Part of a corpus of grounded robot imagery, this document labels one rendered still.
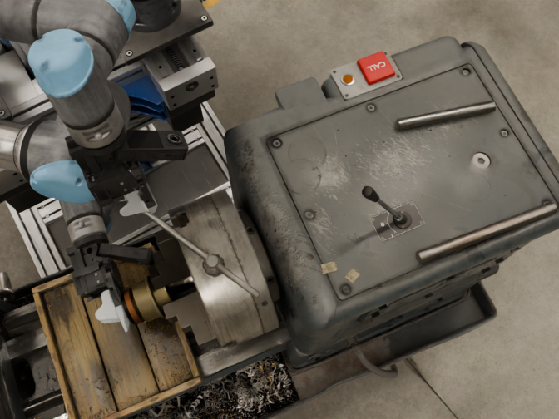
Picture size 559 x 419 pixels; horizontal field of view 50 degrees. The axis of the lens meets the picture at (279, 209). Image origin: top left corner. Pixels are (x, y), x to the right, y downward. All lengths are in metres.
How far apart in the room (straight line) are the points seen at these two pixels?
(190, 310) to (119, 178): 0.41
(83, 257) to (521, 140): 0.92
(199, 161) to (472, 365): 1.30
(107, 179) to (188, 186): 1.38
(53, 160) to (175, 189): 1.28
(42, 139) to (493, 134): 0.84
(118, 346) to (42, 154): 0.58
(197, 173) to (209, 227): 1.18
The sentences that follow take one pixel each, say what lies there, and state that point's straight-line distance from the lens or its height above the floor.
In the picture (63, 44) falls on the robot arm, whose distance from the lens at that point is 0.79.
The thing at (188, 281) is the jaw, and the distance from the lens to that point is 1.30.
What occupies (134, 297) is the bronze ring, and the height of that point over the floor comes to 1.12.
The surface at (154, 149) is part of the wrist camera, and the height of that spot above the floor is 1.50.
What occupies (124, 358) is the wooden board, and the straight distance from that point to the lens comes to 1.46.
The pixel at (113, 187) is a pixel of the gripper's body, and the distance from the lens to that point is 0.93.
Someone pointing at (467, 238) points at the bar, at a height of 1.28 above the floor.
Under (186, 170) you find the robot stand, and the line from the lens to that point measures 2.31.
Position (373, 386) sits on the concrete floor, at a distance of 2.34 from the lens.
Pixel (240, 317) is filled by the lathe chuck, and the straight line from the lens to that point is 1.14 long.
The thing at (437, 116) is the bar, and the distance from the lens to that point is 1.22.
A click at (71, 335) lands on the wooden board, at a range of 1.50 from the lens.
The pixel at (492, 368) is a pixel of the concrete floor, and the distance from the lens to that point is 2.46.
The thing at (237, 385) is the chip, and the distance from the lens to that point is 1.74.
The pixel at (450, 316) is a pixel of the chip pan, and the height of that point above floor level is 0.54.
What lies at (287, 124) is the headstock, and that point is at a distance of 1.19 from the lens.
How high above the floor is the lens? 2.30
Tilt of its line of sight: 70 degrees down
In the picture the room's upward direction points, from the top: 2 degrees clockwise
